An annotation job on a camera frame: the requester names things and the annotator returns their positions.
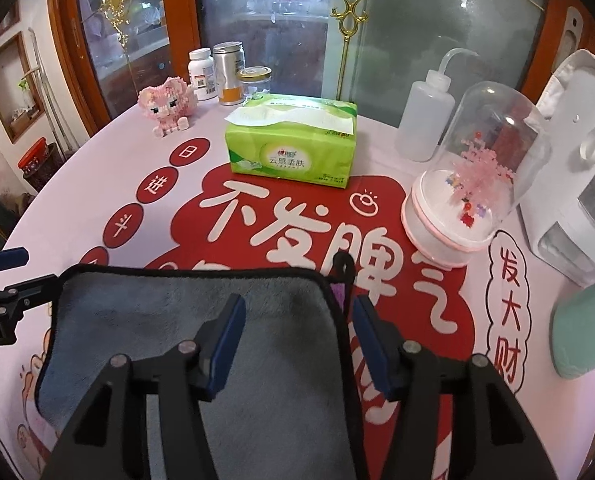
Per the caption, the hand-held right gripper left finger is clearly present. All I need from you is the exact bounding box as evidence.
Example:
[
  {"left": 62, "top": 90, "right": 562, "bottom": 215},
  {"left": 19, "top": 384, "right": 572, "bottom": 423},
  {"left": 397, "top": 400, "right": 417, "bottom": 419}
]
[{"left": 52, "top": 294, "right": 247, "bottom": 480}]

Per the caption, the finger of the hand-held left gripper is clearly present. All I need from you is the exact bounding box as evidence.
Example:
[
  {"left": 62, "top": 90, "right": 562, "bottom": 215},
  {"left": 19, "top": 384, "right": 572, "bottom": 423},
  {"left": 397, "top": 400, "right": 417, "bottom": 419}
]
[
  {"left": 0, "top": 274, "right": 62, "bottom": 317},
  {"left": 0, "top": 246, "right": 29, "bottom": 272}
]

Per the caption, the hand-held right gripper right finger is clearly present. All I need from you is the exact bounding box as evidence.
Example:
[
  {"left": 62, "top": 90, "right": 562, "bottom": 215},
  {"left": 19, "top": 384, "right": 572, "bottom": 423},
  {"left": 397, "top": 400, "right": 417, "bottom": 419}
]
[{"left": 353, "top": 294, "right": 545, "bottom": 480}]

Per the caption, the grey towel with black edge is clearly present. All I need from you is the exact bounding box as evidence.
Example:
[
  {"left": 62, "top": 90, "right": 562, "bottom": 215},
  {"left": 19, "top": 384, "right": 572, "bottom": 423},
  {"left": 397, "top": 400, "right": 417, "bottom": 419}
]
[{"left": 34, "top": 252, "right": 359, "bottom": 480}]

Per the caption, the dark woven basket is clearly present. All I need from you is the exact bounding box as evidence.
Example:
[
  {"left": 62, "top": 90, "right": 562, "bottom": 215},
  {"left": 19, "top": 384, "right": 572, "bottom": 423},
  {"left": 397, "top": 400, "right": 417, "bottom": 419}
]
[{"left": 22, "top": 142, "right": 66, "bottom": 193}]

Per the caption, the red lidded container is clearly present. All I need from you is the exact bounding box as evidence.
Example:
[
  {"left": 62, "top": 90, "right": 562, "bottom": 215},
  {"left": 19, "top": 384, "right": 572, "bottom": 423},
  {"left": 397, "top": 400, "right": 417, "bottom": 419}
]
[{"left": 18, "top": 137, "right": 48, "bottom": 175}]

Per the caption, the glass dome with pink tree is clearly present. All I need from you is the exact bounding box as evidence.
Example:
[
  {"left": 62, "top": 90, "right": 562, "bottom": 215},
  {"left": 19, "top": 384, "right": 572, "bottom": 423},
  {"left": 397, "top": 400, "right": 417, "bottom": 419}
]
[{"left": 401, "top": 81, "right": 543, "bottom": 268}]

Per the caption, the green tissue pack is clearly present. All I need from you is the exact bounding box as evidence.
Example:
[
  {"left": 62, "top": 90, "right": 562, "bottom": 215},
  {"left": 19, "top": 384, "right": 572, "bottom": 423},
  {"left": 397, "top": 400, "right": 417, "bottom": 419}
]
[{"left": 224, "top": 94, "right": 358, "bottom": 190}]

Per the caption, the mint green soft object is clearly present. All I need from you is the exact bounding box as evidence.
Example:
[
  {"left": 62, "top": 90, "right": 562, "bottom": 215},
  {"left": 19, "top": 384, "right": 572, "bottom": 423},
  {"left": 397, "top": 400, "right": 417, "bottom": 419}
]
[{"left": 550, "top": 267, "right": 595, "bottom": 380}]

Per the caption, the pink block pig figure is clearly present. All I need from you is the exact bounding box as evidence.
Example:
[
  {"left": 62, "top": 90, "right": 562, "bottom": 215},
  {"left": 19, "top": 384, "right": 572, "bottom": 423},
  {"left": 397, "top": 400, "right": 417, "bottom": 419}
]
[{"left": 138, "top": 76, "right": 198, "bottom": 139}]

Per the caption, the translucent plastic wash bottle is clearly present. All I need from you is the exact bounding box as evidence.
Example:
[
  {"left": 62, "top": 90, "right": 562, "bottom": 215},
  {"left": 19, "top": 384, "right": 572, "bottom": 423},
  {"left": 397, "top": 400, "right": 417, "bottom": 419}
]
[{"left": 395, "top": 48, "right": 481, "bottom": 163}]

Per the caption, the glass jar with gold lid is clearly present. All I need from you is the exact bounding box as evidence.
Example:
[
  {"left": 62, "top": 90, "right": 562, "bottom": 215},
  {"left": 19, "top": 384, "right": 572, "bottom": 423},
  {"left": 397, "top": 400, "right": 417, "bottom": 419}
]
[{"left": 236, "top": 66, "right": 273, "bottom": 106}]

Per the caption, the white pill bottle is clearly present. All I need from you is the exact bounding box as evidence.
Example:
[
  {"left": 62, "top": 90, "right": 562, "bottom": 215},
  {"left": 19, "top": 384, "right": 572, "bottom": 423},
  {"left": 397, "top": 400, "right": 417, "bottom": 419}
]
[{"left": 188, "top": 48, "right": 217, "bottom": 102}]

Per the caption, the white appliance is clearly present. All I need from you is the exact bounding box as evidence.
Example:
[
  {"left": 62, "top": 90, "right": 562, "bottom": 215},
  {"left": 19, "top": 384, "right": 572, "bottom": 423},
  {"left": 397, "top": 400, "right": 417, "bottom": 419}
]
[{"left": 517, "top": 49, "right": 595, "bottom": 288}]

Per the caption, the silver metal can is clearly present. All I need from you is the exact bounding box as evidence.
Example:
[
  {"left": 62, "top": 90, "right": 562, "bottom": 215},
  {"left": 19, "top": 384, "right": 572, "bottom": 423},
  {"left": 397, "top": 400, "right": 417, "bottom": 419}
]
[{"left": 212, "top": 42, "right": 247, "bottom": 107}]

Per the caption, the wooden cabinet with glass doors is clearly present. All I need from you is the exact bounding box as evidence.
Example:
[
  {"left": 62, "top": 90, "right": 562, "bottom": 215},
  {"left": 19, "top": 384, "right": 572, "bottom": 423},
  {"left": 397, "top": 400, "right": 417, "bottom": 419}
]
[{"left": 48, "top": 0, "right": 595, "bottom": 133}]

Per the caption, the wooden wall frame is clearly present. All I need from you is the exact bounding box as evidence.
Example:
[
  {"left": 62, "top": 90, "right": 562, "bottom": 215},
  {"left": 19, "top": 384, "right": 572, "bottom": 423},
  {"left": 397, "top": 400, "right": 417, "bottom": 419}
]
[{"left": 0, "top": 31, "right": 46, "bottom": 145}]

